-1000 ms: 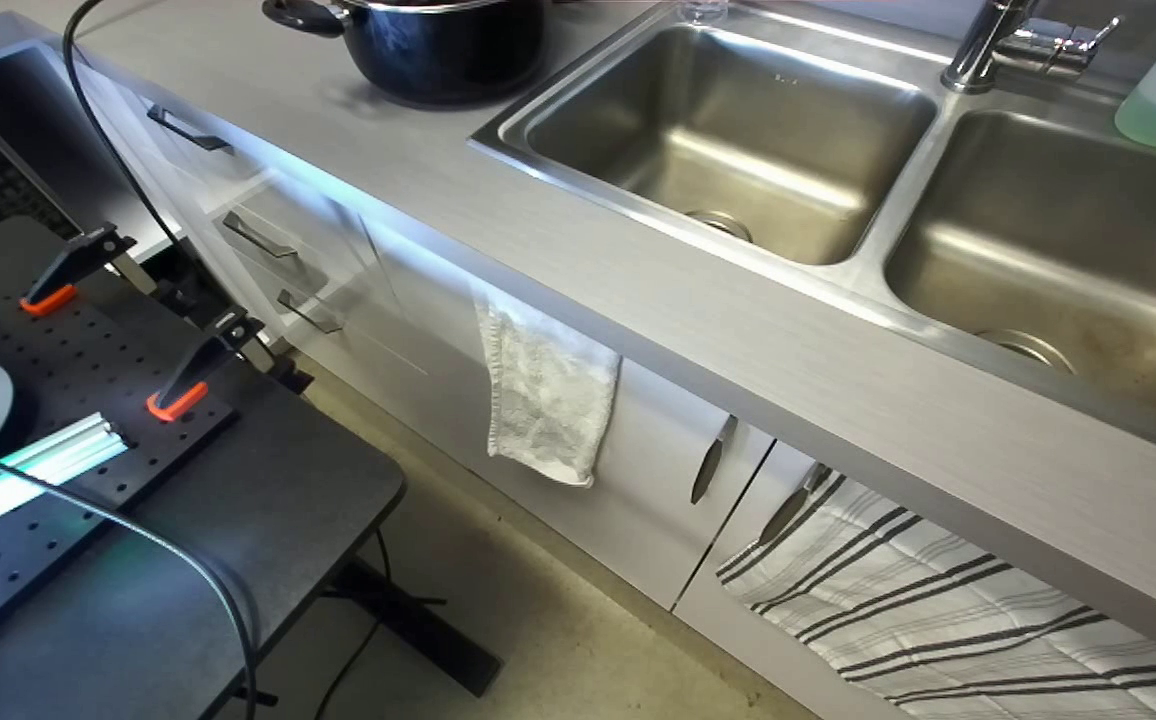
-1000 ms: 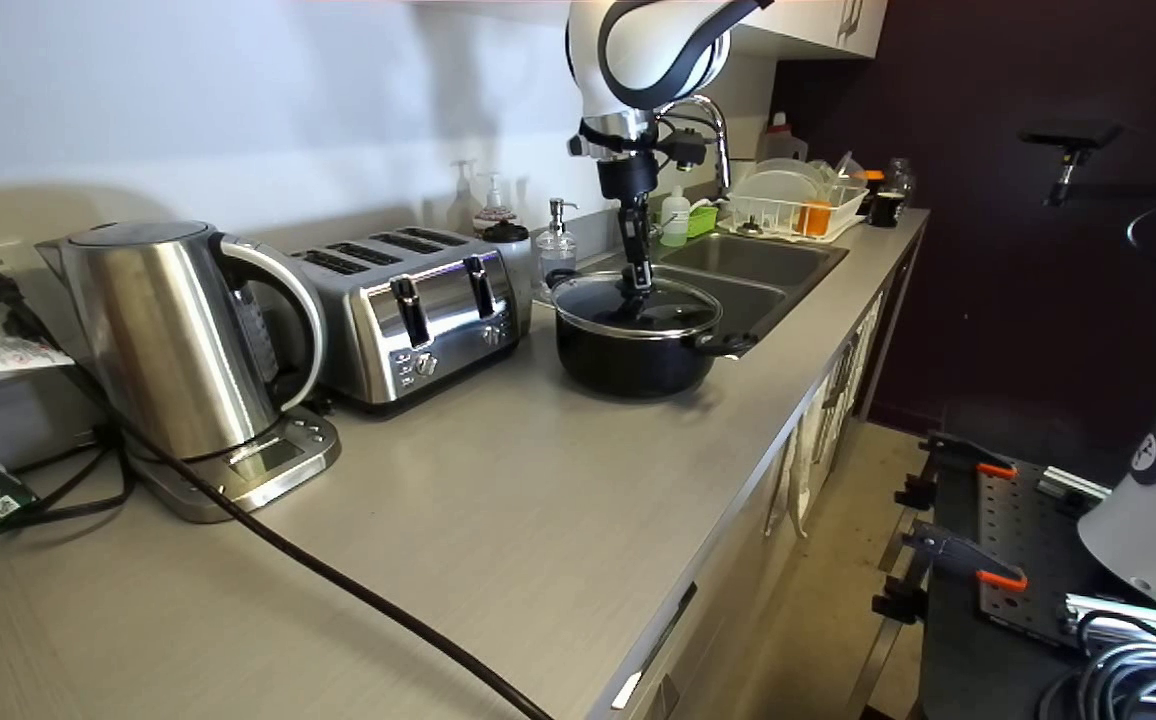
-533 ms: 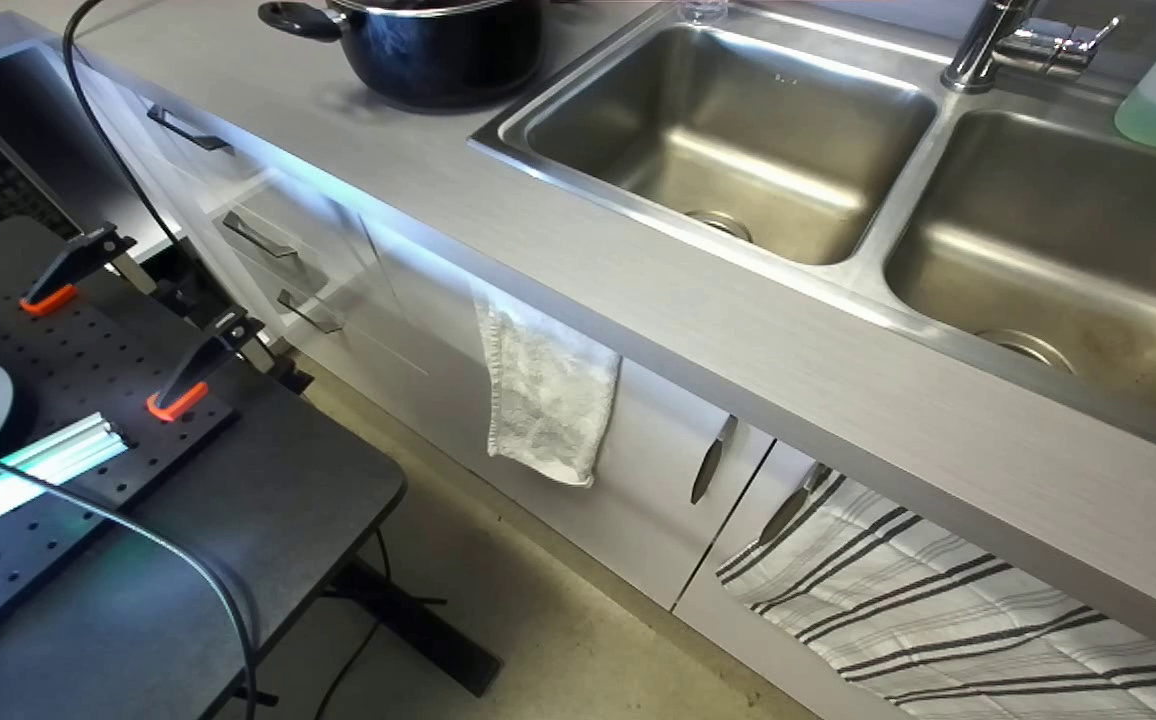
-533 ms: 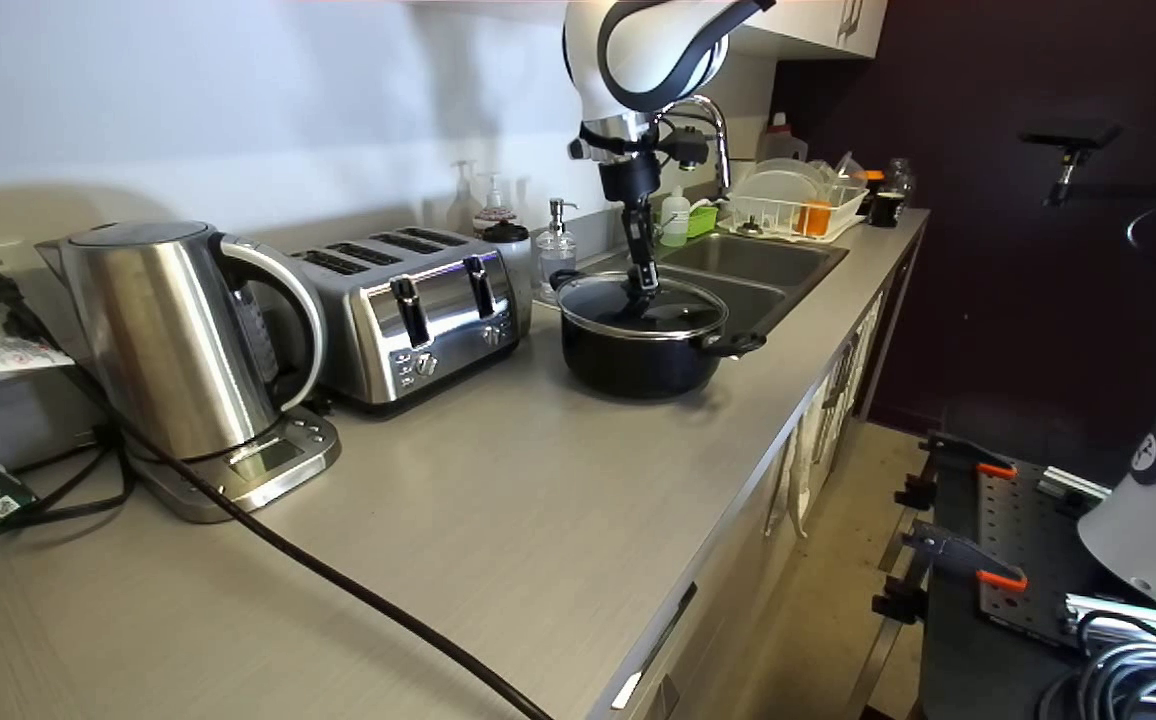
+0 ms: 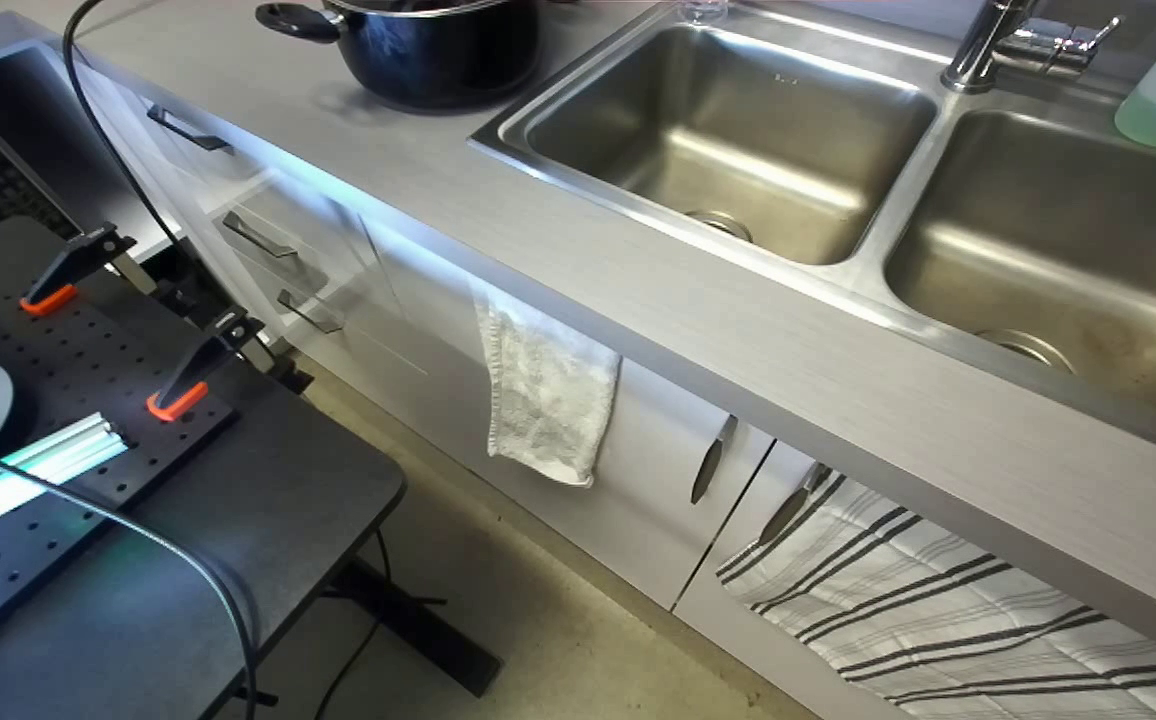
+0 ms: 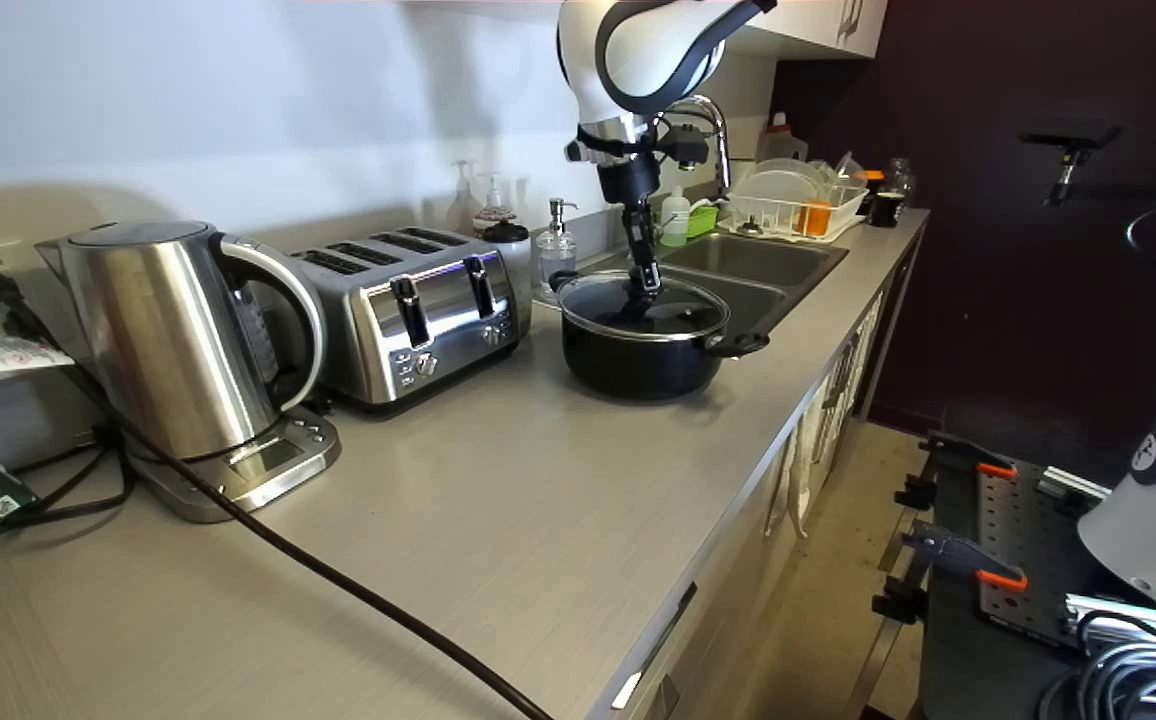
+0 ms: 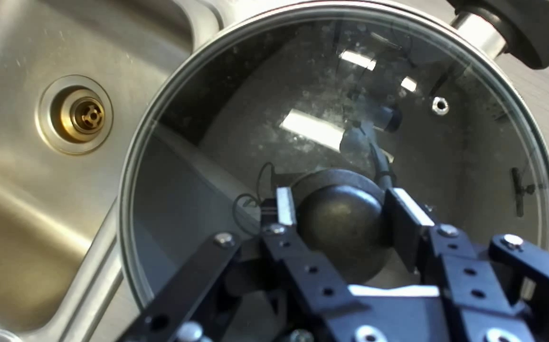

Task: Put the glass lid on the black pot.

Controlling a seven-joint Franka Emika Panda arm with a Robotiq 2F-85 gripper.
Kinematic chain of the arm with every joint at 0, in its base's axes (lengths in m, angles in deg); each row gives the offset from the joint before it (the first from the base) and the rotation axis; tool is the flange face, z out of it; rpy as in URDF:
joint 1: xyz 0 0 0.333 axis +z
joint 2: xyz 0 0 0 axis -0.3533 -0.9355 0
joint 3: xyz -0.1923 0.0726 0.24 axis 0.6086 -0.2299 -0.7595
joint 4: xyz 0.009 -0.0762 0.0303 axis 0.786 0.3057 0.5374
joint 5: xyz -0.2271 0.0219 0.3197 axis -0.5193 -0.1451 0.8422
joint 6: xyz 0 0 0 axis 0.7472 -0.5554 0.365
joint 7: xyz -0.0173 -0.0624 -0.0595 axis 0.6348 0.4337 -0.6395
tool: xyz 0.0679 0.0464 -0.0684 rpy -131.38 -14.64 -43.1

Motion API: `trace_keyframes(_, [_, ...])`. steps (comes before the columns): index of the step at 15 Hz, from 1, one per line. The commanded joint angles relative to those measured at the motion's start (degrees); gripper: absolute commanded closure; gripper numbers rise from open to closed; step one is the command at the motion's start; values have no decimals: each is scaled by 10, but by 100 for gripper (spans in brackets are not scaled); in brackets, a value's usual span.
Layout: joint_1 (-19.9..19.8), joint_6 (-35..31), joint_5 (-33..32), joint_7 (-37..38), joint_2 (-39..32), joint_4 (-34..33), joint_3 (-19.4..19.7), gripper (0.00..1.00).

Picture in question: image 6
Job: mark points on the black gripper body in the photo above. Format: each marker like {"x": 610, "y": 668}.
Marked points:
{"x": 643, "y": 212}

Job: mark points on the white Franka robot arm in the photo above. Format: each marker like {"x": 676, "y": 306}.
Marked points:
{"x": 643, "y": 52}

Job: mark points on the black cooking pot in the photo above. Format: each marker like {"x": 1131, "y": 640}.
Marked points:
{"x": 643, "y": 366}

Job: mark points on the green dish soap bottle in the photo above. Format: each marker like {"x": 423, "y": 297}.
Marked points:
{"x": 685, "y": 220}

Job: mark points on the clear soap dispenser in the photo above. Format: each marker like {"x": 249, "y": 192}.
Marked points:
{"x": 555, "y": 241}

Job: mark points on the chrome kitchen faucet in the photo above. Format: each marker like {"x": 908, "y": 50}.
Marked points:
{"x": 721, "y": 133}

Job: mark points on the stainless steel double sink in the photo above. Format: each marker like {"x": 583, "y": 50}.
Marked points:
{"x": 771, "y": 265}

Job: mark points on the white dish rack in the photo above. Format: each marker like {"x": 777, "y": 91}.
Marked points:
{"x": 790, "y": 192}

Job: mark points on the orange cup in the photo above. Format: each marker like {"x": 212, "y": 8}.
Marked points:
{"x": 816, "y": 217}

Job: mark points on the clear glass flask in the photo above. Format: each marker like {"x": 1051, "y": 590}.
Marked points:
{"x": 464, "y": 200}

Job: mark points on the stainless steel four-slot toaster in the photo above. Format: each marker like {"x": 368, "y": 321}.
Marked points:
{"x": 403, "y": 315}

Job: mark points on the grey kitchen cabinet unit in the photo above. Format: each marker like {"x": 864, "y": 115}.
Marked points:
{"x": 750, "y": 563}

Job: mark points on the steel kettle base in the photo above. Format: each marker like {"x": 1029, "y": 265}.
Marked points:
{"x": 271, "y": 466}

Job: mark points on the black perforated mounting board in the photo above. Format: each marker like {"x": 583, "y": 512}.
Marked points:
{"x": 1022, "y": 563}

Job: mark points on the stainless steel electric kettle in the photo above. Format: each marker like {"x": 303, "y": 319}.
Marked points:
{"x": 161, "y": 335}

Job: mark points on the black robot table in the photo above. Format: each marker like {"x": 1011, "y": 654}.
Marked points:
{"x": 991, "y": 664}

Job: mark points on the white upper wall cabinet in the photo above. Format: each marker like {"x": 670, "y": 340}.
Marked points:
{"x": 822, "y": 27}

